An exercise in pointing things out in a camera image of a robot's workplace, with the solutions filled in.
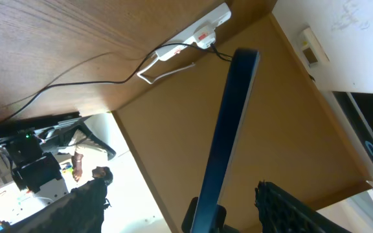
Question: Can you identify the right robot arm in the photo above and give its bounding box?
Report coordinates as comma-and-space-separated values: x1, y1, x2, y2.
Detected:
0, 112, 84, 205

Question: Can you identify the person in background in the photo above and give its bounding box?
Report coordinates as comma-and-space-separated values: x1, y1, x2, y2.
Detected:
13, 128, 115, 233

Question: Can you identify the white wall thermostat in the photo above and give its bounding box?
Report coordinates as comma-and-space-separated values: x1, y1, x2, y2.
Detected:
297, 27, 330, 68

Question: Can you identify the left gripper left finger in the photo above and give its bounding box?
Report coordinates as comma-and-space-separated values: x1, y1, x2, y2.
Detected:
181, 197, 238, 233

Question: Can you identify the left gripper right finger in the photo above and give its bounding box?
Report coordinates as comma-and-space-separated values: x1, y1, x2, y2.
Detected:
254, 181, 349, 233

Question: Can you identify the white power strip cord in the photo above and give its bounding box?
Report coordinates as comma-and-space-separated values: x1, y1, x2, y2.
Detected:
136, 56, 196, 85

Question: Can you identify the blue Galaxy smartphone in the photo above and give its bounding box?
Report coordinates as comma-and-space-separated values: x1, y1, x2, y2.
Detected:
189, 47, 261, 233

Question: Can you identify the black charging cable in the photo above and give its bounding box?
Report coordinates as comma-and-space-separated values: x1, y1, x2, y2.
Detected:
0, 42, 233, 126

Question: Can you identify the white USB charger plug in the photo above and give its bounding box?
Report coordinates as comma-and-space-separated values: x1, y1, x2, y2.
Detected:
193, 25, 216, 49

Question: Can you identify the white power strip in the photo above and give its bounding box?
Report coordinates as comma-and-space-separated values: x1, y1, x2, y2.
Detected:
155, 3, 231, 61

